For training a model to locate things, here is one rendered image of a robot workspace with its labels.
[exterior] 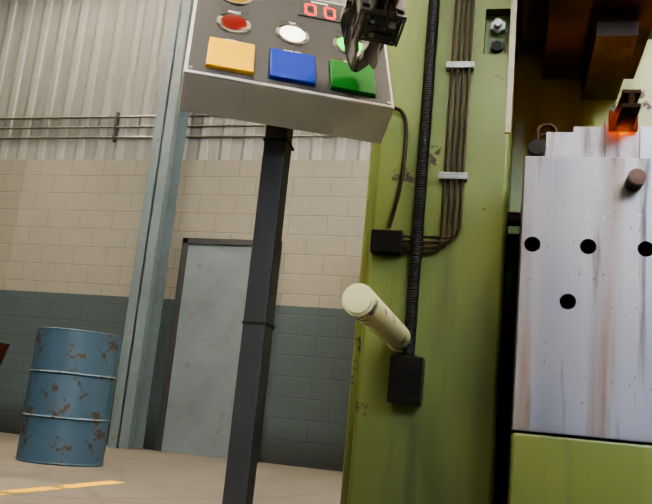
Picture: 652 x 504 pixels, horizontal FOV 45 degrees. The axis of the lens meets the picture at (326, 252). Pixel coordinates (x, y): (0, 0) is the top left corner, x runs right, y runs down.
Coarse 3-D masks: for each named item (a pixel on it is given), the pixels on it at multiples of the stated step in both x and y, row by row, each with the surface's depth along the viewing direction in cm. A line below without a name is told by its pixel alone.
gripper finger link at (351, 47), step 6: (348, 30) 123; (348, 36) 124; (354, 36) 122; (348, 42) 124; (354, 42) 122; (348, 48) 125; (354, 48) 122; (348, 54) 126; (354, 54) 122; (348, 60) 127; (354, 60) 127; (354, 66) 128
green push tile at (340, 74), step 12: (336, 60) 131; (336, 72) 129; (348, 72) 130; (360, 72) 131; (372, 72) 132; (336, 84) 127; (348, 84) 128; (360, 84) 129; (372, 84) 129; (372, 96) 128
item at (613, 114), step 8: (624, 96) 127; (632, 96) 125; (624, 104) 125; (632, 104) 125; (640, 104) 124; (616, 112) 133; (624, 112) 127; (632, 112) 127; (616, 120) 132; (624, 120) 130; (632, 120) 130; (608, 128) 135; (616, 128) 133; (624, 128) 133; (632, 128) 133
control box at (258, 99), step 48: (288, 0) 141; (192, 48) 126; (288, 48) 132; (336, 48) 135; (384, 48) 139; (192, 96) 125; (240, 96) 125; (288, 96) 126; (336, 96) 126; (384, 96) 129
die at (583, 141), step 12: (552, 132) 137; (564, 132) 137; (576, 132) 136; (588, 132) 136; (600, 132) 135; (612, 132) 135; (624, 132) 134; (636, 132) 134; (648, 132) 134; (552, 144) 137; (564, 144) 136; (576, 144) 136; (588, 144) 135; (600, 144) 135; (612, 144) 134; (624, 144) 134; (636, 144) 134; (648, 144) 133; (564, 156) 136; (576, 156) 135; (588, 156) 135; (600, 156) 134; (612, 156) 134; (624, 156) 134; (636, 156) 133; (648, 156) 133
